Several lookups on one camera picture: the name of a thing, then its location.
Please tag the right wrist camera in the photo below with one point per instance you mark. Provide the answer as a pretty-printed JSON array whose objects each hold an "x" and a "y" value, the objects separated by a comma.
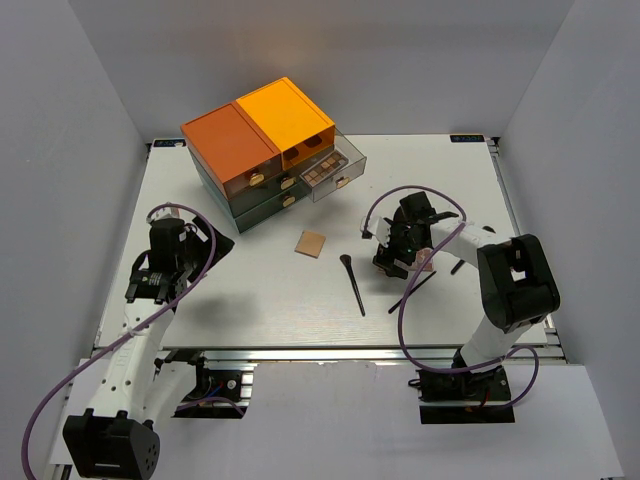
[{"x": 377, "y": 228}]

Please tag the black logo sticker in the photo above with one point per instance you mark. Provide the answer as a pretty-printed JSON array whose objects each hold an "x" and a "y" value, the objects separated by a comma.
[{"x": 467, "y": 138}]

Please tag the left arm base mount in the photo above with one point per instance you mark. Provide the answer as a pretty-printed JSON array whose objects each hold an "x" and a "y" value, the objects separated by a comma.
[{"x": 217, "y": 392}]

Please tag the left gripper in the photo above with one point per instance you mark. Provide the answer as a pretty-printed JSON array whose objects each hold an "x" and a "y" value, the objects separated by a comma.
[{"x": 204, "y": 246}]

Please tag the clear drawer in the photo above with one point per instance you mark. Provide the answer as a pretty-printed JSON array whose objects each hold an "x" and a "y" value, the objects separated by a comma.
[{"x": 336, "y": 181}]

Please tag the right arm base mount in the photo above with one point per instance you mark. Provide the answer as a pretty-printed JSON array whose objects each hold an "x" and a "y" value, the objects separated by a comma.
[{"x": 463, "y": 399}]

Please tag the thin black makeup brush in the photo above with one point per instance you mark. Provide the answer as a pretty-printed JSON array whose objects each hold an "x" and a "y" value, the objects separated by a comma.
[{"x": 418, "y": 285}]

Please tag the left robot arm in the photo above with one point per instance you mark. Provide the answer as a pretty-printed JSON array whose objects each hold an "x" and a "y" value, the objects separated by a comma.
[{"x": 303, "y": 420}]

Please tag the tan square compact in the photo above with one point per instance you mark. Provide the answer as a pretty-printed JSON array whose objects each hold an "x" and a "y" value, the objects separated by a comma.
[{"x": 310, "y": 244}]

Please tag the brown eyeshadow palette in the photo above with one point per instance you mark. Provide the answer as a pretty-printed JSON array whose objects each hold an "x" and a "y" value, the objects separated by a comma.
[{"x": 324, "y": 168}]

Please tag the peach compact with label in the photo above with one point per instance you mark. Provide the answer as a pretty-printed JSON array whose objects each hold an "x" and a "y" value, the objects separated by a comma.
[{"x": 420, "y": 264}]

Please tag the aluminium table rail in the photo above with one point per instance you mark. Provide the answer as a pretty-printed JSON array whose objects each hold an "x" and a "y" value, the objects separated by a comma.
[{"x": 305, "y": 354}]

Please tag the stacked drawer organizer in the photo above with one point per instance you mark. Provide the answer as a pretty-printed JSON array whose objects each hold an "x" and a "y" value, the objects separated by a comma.
[{"x": 250, "y": 153}]

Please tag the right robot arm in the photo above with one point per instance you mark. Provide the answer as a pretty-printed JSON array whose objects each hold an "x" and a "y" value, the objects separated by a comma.
[{"x": 517, "y": 287}]

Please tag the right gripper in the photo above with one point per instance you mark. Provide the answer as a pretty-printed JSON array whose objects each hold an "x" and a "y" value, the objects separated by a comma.
[{"x": 384, "y": 258}]

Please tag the small black round brush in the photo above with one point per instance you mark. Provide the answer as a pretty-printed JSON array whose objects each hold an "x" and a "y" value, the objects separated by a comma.
[{"x": 346, "y": 261}]

